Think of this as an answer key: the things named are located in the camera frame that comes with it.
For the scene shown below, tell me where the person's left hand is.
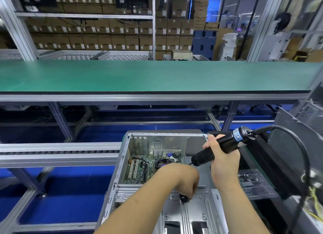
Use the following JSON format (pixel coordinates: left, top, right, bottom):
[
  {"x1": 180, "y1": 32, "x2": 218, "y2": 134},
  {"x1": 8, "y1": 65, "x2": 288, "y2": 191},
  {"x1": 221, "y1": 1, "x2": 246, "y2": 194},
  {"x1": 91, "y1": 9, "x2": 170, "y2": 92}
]
[{"x1": 156, "y1": 163, "x2": 201, "y2": 199}]

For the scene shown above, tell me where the person's right hand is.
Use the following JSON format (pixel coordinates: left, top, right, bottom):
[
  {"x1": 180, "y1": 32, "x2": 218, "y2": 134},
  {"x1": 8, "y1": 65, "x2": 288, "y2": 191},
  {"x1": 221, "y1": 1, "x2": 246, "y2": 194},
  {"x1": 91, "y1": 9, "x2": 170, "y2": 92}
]
[{"x1": 202, "y1": 134, "x2": 242, "y2": 191}]

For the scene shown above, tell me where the grey metal computer case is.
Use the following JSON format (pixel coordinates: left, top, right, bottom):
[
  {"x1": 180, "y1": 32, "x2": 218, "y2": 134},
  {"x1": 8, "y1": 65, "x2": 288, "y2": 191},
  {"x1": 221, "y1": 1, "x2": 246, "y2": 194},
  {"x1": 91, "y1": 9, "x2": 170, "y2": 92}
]
[{"x1": 96, "y1": 129, "x2": 230, "y2": 234}]

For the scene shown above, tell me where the green motherboard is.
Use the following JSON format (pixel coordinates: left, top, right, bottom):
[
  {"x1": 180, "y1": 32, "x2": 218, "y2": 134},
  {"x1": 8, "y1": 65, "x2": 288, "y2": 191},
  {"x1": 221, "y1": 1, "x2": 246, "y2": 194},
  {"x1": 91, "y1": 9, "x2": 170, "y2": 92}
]
[{"x1": 121, "y1": 149, "x2": 185, "y2": 185}]

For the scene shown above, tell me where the person's left forearm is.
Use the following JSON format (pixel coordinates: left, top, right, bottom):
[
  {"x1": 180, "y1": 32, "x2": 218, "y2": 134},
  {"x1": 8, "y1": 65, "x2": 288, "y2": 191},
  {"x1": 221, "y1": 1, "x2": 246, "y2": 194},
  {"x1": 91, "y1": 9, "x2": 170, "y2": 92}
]
[{"x1": 93, "y1": 171, "x2": 180, "y2": 234}]

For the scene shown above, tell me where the person's right forearm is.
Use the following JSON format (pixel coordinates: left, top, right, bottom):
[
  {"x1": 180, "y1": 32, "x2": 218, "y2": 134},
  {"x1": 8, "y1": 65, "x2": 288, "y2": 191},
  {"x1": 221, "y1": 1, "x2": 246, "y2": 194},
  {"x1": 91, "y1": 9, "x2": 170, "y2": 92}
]
[{"x1": 216, "y1": 181, "x2": 271, "y2": 234}]

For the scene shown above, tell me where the clear plastic screw tray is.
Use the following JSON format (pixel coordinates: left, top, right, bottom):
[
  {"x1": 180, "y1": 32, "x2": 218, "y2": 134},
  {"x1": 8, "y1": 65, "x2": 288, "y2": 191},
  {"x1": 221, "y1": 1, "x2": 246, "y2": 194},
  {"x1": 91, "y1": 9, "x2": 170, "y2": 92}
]
[{"x1": 237, "y1": 168, "x2": 278, "y2": 201}]

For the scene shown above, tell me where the green conveyor belt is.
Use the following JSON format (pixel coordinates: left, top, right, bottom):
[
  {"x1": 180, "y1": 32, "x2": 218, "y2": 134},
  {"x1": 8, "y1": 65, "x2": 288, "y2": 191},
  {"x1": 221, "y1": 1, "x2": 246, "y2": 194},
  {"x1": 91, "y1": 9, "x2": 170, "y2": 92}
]
[{"x1": 0, "y1": 59, "x2": 323, "y2": 96}]

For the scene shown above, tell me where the stack of cardboard boxes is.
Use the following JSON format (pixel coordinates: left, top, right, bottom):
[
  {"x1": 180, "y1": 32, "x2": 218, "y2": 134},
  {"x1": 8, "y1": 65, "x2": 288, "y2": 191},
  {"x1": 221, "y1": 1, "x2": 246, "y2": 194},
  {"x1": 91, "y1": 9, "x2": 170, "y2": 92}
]
[{"x1": 25, "y1": 0, "x2": 223, "y2": 60}]

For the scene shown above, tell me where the yellow black cable bundle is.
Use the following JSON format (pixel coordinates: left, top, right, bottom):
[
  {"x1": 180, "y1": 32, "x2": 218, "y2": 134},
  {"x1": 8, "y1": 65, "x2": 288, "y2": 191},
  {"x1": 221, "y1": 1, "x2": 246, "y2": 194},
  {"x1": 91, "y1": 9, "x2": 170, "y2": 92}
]
[{"x1": 302, "y1": 171, "x2": 323, "y2": 222}]

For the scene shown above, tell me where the grey flat metal rail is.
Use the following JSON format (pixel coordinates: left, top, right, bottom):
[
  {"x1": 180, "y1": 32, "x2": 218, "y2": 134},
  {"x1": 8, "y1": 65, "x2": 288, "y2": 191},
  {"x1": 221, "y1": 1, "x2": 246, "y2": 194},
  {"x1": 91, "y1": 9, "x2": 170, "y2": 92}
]
[{"x1": 0, "y1": 142, "x2": 123, "y2": 169}]

